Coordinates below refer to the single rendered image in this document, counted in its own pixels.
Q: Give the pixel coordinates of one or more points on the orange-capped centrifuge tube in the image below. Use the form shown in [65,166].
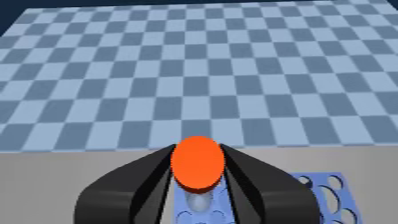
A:
[197,165]

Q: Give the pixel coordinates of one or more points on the blue tube rack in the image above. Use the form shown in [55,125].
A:
[328,196]

